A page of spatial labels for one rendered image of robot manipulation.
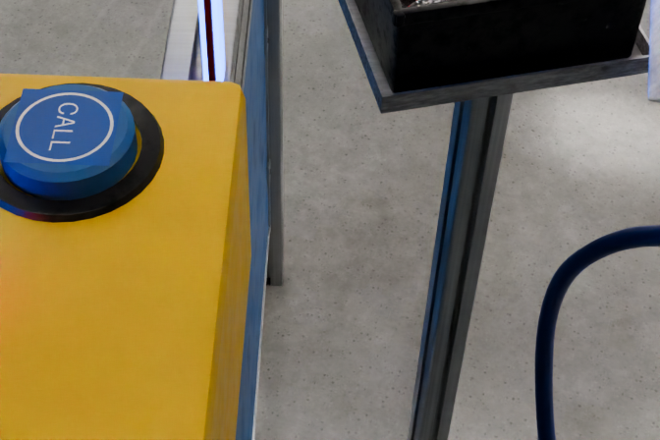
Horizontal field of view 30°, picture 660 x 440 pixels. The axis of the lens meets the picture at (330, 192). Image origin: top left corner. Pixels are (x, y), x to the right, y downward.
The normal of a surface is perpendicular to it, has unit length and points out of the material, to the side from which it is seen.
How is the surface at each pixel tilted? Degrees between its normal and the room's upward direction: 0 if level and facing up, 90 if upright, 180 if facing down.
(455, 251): 90
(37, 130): 0
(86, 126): 0
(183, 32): 0
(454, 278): 90
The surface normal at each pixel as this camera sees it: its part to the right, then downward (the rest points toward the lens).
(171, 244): 0.03, -0.66
